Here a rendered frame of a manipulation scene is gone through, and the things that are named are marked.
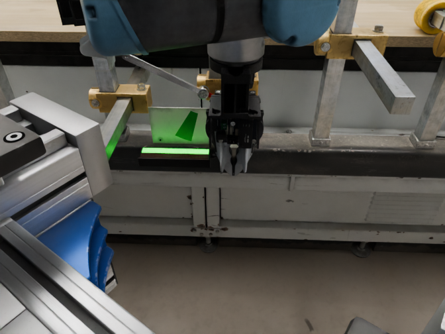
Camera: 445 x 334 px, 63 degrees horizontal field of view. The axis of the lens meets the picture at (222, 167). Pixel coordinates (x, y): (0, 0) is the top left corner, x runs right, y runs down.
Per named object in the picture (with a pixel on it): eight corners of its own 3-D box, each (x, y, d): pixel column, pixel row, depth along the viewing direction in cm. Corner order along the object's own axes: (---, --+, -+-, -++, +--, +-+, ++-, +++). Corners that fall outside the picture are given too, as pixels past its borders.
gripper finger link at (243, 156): (232, 193, 59) (234, 145, 53) (233, 170, 63) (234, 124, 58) (251, 193, 59) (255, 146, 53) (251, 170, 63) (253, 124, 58)
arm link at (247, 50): (208, 14, 49) (269, 14, 49) (209, 48, 52) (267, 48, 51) (204, 31, 43) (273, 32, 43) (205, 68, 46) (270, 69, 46)
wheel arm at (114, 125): (103, 179, 66) (98, 161, 63) (85, 179, 66) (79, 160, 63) (150, 77, 100) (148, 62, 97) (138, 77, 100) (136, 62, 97)
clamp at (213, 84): (257, 101, 82) (258, 80, 78) (197, 100, 82) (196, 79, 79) (256, 90, 86) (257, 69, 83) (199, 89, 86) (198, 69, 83)
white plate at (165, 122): (258, 146, 89) (261, 110, 83) (152, 144, 90) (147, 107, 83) (258, 144, 89) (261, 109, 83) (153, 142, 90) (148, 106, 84)
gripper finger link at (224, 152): (213, 192, 59) (212, 144, 53) (215, 169, 64) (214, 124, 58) (232, 193, 59) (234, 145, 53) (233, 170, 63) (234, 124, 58)
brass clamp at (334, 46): (383, 61, 74) (390, 36, 71) (316, 60, 75) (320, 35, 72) (374, 50, 79) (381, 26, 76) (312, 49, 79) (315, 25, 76)
